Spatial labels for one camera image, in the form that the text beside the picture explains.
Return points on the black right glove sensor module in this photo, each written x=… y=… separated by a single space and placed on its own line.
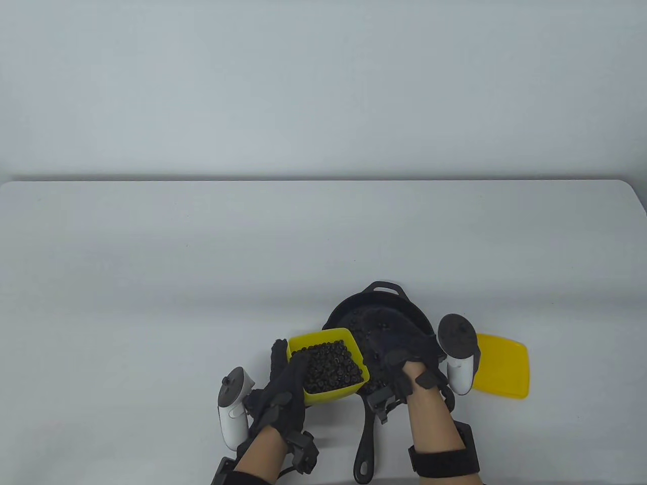
x=381 y=404

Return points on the black cast iron frying pan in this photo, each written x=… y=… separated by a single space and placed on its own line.
x=365 y=439

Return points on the person's left hand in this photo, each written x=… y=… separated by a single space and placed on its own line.
x=278 y=404

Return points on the yellow plastic container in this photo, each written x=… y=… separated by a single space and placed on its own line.
x=328 y=397

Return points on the white and black left controller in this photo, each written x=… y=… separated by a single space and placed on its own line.
x=233 y=424

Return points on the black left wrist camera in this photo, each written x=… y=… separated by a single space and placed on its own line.
x=222 y=474

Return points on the person's right hand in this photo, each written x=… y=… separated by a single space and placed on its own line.
x=399 y=338

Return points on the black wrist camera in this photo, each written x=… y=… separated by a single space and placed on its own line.
x=222 y=474
x=465 y=437

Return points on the person's left forearm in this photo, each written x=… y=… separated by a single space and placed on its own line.
x=260 y=454

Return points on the white and black controller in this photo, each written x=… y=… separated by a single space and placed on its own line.
x=457 y=333
x=233 y=424

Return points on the person's right forearm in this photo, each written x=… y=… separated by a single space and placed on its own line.
x=429 y=419

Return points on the black left glove sensor module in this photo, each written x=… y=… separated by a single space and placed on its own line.
x=303 y=452

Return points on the black glove sensor module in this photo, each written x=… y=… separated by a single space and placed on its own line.
x=381 y=404
x=303 y=452

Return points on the yellow plastic lid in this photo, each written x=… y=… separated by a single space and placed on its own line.
x=503 y=366

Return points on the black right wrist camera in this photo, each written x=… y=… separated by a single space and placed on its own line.
x=465 y=437

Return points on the white and black right controller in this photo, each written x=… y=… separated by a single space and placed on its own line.
x=457 y=333

